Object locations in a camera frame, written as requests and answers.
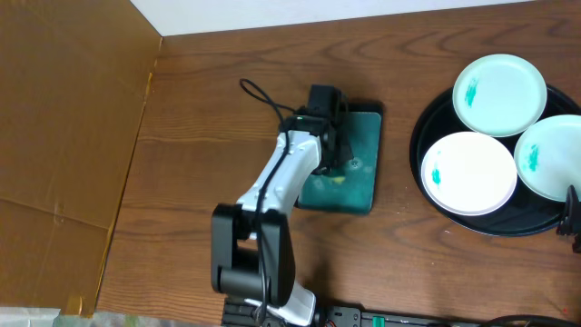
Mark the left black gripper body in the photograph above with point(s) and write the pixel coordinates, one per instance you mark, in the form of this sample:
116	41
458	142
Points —
342	148

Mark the white plate with stain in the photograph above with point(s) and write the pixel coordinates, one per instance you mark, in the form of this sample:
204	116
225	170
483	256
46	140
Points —
468	173

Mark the green yellow sponge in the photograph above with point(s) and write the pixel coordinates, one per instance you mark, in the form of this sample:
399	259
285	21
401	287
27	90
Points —
338	179

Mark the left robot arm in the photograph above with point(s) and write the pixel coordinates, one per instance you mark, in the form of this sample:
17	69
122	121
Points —
252	255

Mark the black rectangular water tray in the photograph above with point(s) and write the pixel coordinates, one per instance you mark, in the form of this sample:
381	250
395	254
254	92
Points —
356	194

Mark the mint plate right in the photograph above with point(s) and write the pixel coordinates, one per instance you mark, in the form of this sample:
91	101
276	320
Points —
547	155

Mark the mint plate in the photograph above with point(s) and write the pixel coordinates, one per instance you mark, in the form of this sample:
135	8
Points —
547	155
500	95

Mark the mint plate top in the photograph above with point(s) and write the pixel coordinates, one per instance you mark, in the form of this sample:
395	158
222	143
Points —
500	95

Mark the brown cardboard panel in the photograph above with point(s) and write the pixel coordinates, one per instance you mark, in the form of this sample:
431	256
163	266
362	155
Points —
74	81

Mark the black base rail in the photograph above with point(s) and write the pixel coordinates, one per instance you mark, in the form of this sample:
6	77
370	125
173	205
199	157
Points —
237	313

